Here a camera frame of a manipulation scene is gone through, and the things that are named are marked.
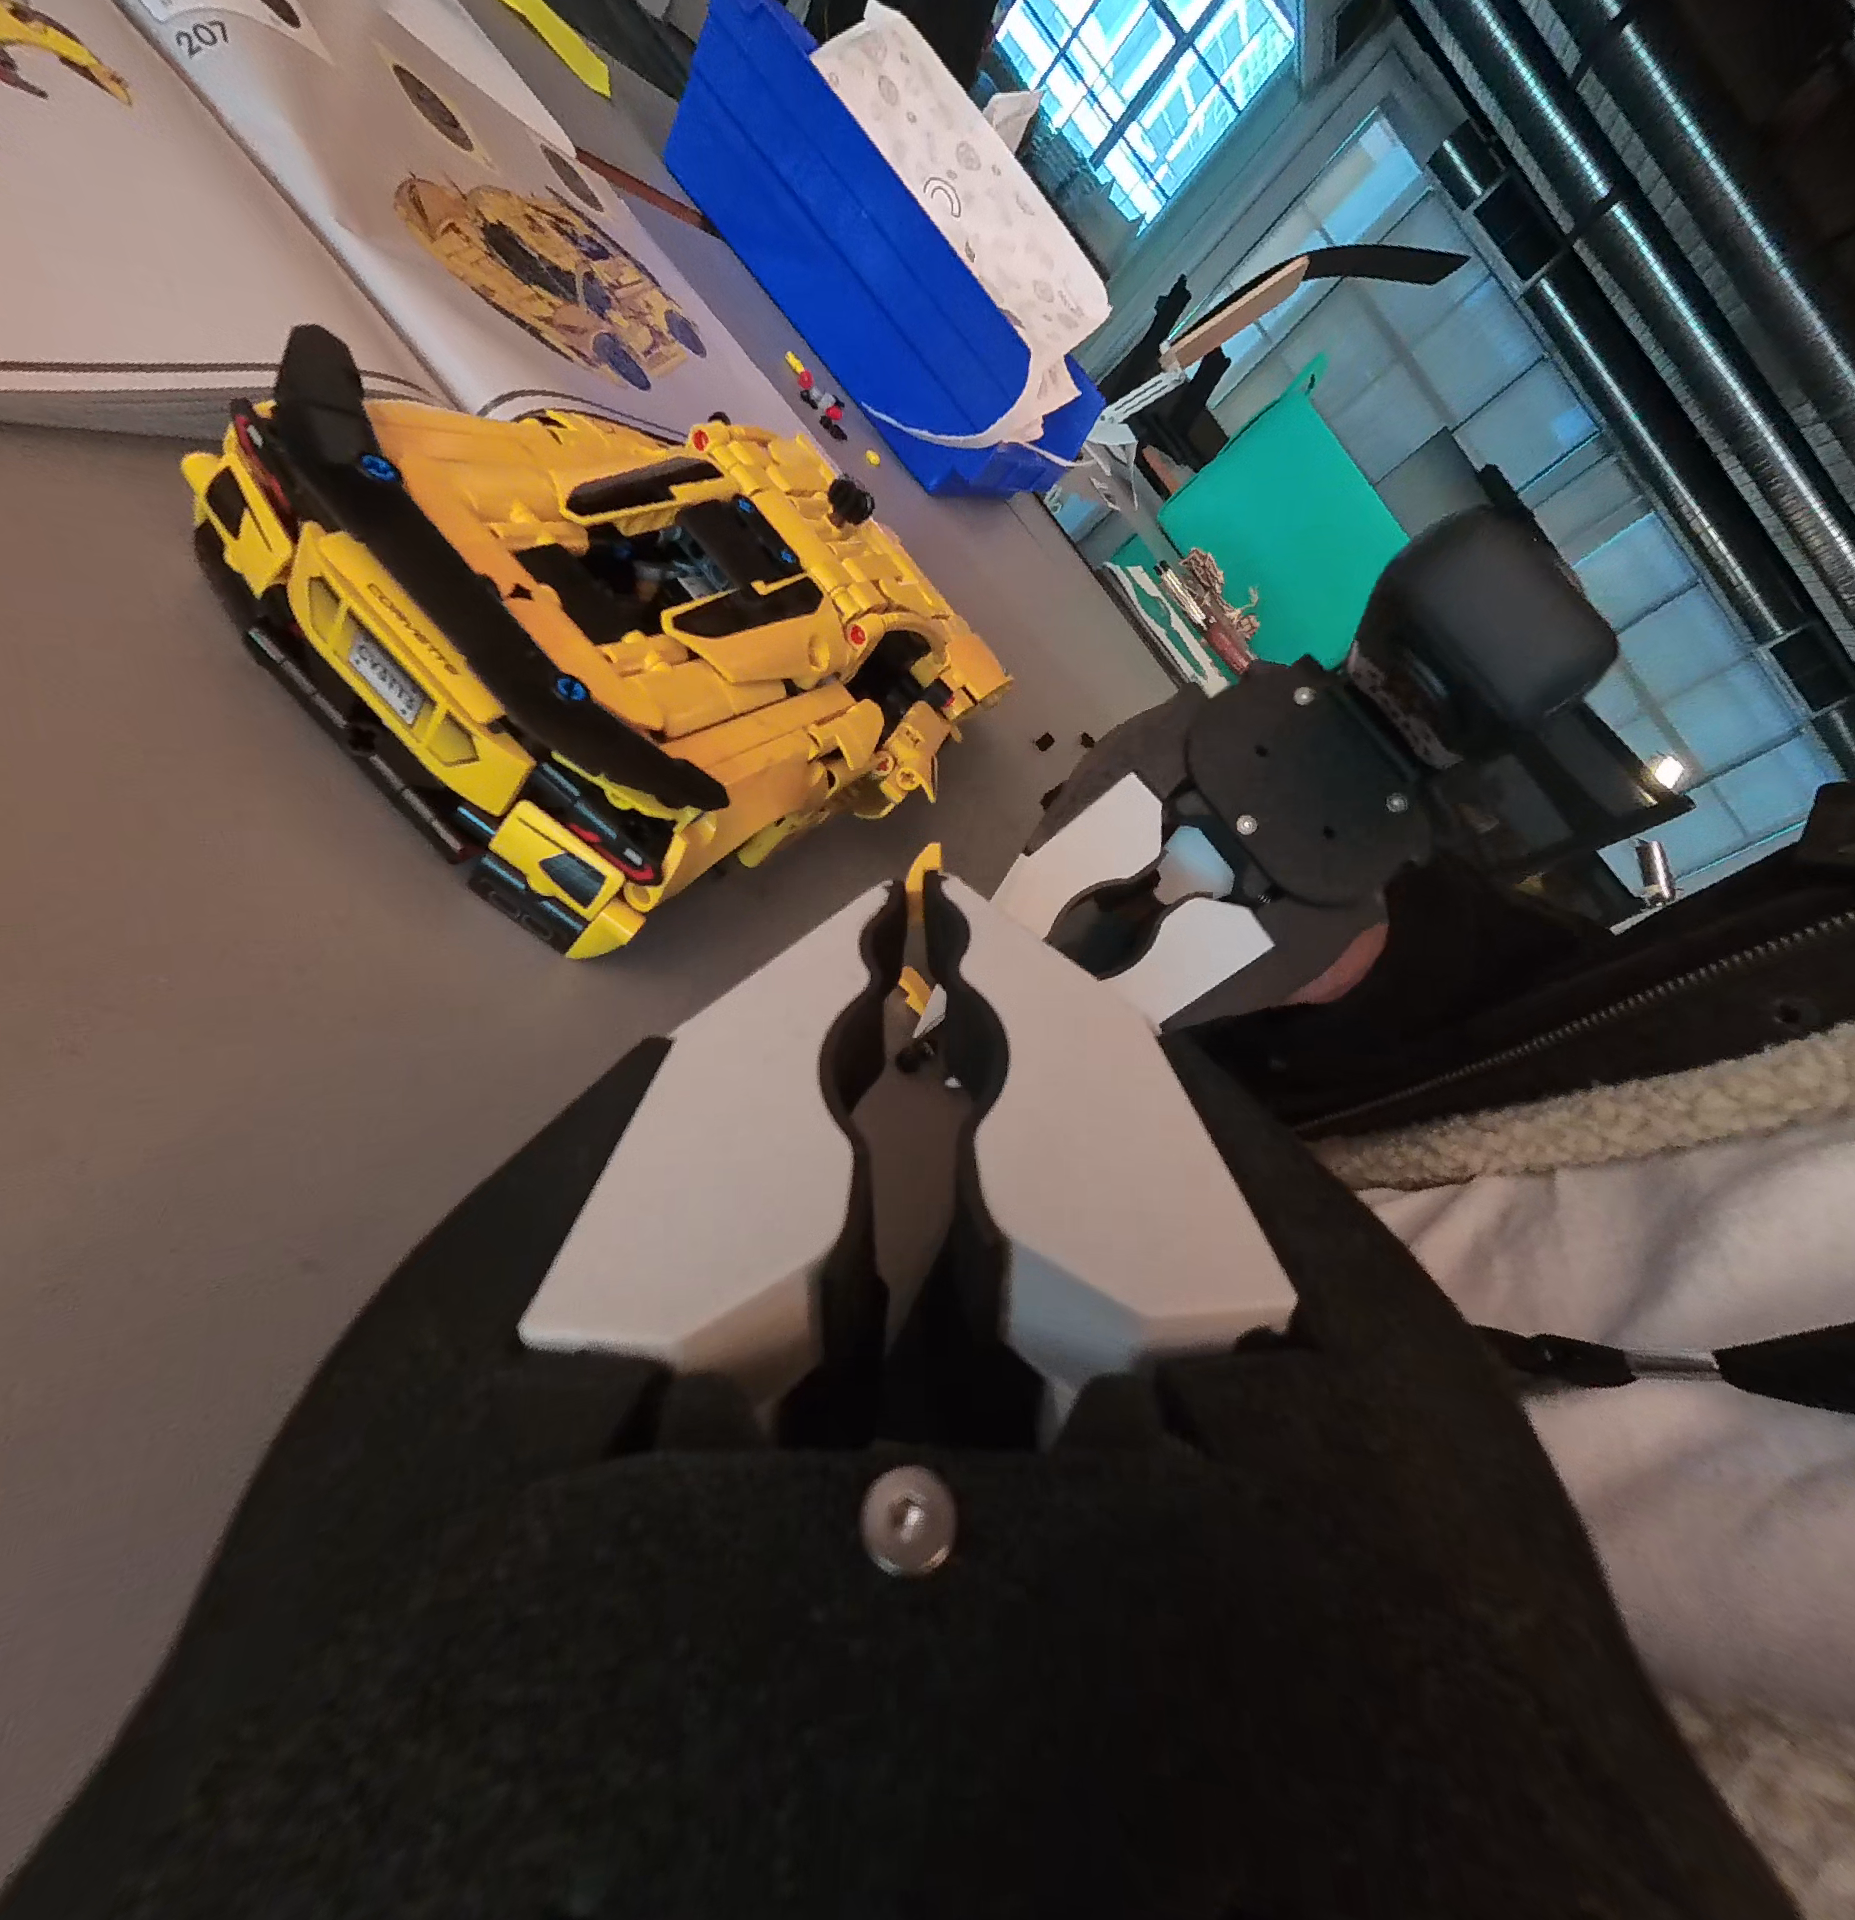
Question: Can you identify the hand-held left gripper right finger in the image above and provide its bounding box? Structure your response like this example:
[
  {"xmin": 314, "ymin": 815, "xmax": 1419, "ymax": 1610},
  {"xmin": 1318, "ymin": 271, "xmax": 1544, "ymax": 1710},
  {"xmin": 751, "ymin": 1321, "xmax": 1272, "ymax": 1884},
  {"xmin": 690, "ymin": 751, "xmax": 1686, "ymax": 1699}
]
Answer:
[{"xmin": 934, "ymin": 880, "xmax": 1298, "ymax": 1449}]

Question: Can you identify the yellow paper strip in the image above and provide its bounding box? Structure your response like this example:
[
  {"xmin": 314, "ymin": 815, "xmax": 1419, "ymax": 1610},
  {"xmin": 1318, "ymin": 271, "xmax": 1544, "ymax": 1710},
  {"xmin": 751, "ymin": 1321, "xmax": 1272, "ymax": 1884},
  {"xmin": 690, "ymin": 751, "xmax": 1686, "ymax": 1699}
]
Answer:
[{"xmin": 503, "ymin": 0, "xmax": 614, "ymax": 102}]

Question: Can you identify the green booklet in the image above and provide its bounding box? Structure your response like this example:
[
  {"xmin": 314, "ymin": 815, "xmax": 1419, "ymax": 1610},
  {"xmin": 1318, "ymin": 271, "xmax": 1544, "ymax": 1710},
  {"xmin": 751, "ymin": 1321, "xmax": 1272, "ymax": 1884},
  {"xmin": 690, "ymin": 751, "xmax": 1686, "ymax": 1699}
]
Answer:
[{"xmin": 1105, "ymin": 554, "xmax": 1239, "ymax": 701}]

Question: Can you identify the black mesh chair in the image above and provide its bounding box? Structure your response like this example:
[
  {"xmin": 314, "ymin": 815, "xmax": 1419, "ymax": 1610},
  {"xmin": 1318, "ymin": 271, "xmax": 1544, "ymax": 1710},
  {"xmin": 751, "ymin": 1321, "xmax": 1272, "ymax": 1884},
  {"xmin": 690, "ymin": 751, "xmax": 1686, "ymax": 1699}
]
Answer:
[{"xmin": 1466, "ymin": 661, "xmax": 1696, "ymax": 891}]

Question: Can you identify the person's right forearm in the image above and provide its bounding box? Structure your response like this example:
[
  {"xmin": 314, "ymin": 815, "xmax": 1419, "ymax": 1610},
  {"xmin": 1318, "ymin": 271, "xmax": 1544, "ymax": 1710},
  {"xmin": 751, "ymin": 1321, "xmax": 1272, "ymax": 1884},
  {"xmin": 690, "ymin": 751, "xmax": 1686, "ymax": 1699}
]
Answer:
[{"xmin": 1272, "ymin": 855, "xmax": 1622, "ymax": 1085}]

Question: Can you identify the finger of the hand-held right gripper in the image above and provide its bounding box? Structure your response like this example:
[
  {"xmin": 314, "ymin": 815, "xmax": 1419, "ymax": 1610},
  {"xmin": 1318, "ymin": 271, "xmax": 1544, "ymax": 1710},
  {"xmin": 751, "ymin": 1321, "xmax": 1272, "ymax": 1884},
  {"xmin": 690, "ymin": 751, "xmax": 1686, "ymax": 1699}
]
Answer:
[
  {"xmin": 991, "ymin": 772, "xmax": 1173, "ymax": 948},
  {"xmin": 1091, "ymin": 898, "xmax": 1276, "ymax": 1033}
]

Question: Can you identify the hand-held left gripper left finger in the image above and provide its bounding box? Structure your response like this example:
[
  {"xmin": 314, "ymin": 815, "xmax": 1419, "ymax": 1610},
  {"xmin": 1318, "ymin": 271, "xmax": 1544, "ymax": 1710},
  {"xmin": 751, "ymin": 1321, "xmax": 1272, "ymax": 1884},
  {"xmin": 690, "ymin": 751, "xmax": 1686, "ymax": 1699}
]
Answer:
[{"xmin": 520, "ymin": 887, "xmax": 906, "ymax": 1449}]

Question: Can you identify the open instruction booklet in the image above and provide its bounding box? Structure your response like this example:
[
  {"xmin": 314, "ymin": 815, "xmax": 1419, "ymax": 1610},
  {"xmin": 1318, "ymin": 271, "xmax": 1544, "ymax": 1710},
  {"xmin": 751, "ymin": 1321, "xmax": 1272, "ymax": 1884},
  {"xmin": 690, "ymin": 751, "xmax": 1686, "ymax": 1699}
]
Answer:
[{"xmin": 0, "ymin": 0, "xmax": 720, "ymax": 445}]

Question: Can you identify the yellow small plate brick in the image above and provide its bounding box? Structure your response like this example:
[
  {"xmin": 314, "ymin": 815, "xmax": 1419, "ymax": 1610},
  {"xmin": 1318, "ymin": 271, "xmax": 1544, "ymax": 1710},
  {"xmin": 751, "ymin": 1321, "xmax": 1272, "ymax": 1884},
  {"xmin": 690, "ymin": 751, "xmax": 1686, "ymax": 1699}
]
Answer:
[{"xmin": 884, "ymin": 843, "xmax": 954, "ymax": 1040}]

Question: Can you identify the white patterned paper bag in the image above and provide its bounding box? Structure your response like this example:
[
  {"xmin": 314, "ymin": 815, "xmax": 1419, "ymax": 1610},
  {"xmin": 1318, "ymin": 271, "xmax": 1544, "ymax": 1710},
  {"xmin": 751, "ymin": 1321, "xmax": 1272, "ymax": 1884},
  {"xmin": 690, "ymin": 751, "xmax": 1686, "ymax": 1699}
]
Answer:
[{"xmin": 811, "ymin": 0, "xmax": 1117, "ymax": 438}]

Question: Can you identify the large window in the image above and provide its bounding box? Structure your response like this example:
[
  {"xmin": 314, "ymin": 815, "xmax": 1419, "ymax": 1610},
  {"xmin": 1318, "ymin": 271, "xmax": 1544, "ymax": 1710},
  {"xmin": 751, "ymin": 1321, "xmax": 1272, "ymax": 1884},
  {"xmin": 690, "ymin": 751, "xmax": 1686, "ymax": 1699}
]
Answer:
[{"xmin": 995, "ymin": 0, "xmax": 1308, "ymax": 230}]

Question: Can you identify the silver air duct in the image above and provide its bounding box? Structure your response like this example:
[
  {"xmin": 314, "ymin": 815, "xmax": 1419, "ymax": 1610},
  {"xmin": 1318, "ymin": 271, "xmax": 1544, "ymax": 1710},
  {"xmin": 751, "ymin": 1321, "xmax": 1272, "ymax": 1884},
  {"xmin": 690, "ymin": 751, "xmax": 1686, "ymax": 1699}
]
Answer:
[{"xmin": 1541, "ymin": 0, "xmax": 1855, "ymax": 503}]

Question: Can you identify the curved wood and black lamp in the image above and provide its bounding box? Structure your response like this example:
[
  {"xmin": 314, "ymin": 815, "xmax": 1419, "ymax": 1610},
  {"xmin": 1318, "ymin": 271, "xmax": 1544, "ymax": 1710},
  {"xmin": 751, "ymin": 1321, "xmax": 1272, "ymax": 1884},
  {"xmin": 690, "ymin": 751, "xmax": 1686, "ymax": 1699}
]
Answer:
[{"xmin": 1100, "ymin": 244, "xmax": 1473, "ymax": 453}]

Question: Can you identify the black shoulder strap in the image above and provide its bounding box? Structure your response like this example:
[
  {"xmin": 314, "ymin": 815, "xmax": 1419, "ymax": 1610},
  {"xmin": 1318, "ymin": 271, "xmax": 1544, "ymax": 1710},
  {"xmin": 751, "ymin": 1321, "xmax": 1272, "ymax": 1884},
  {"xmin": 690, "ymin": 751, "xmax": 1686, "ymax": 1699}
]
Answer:
[{"xmin": 1482, "ymin": 1327, "xmax": 1855, "ymax": 1421}]

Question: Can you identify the grey desk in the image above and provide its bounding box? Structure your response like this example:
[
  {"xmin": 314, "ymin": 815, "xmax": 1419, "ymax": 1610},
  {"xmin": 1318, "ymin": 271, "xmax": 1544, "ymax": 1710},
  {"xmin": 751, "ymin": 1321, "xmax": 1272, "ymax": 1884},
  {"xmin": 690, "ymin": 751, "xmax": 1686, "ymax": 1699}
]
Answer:
[{"xmin": 0, "ymin": 91, "xmax": 1168, "ymax": 1892}]

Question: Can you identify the person's right hand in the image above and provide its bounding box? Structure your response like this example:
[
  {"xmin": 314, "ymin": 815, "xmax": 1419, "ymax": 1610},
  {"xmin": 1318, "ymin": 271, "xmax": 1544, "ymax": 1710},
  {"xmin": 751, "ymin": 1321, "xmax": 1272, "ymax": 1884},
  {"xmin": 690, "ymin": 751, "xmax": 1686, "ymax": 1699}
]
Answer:
[{"xmin": 1284, "ymin": 913, "xmax": 1392, "ymax": 1009}]

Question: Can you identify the green plastic bin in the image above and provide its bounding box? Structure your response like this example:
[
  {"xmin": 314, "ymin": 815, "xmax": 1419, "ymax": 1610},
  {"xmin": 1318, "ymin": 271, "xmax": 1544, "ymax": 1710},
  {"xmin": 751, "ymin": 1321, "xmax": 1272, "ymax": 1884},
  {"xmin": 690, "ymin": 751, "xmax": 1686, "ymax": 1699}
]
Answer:
[{"xmin": 1160, "ymin": 351, "xmax": 1411, "ymax": 672}]

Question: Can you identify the blue plastic bin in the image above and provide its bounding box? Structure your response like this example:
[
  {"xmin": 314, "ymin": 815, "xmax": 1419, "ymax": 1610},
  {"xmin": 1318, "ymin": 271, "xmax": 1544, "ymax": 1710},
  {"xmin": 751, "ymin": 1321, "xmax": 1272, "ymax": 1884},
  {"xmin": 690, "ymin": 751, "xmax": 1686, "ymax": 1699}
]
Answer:
[{"xmin": 666, "ymin": 0, "xmax": 1110, "ymax": 497}]

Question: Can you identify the white paper strip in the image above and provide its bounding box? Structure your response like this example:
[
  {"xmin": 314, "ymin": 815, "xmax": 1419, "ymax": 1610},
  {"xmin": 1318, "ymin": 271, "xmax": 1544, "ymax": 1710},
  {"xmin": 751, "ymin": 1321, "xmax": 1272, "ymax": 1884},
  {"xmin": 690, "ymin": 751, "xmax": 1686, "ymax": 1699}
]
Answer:
[{"xmin": 882, "ymin": 375, "xmax": 1083, "ymax": 453}]

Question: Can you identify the white shirt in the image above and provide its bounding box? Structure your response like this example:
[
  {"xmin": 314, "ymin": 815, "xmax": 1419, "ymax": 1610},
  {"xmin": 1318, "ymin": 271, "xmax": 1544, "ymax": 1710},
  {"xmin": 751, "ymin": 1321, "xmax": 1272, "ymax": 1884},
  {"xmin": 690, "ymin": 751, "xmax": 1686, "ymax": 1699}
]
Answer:
[{"xmin": 1362, "ymin": 1109, "xmax": 1855, "ymax": 1920}]

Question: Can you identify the yellow toy brick car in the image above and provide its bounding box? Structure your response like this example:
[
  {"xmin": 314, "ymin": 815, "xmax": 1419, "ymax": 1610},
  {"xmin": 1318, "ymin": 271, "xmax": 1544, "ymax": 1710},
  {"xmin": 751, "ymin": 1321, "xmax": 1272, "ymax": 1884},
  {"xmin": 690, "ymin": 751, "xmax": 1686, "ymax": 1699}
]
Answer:
[{"xmin": 181, "ymin": 322, "xmax": 1017, "ymax": 962}]

